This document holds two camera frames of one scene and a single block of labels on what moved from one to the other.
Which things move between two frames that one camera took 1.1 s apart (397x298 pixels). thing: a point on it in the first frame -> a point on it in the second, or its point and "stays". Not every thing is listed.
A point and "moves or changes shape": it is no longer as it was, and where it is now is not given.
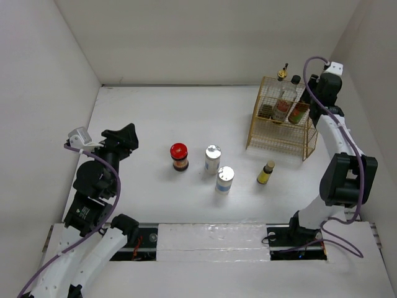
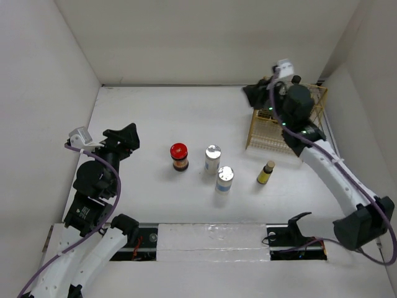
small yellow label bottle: [264, 174] stays
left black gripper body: [111, 153] stays
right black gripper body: [310, 94] -> [278, 98]
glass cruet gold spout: [281, 74] moves or changes shape
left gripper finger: [115, 135] stays
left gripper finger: [130, 136] stays
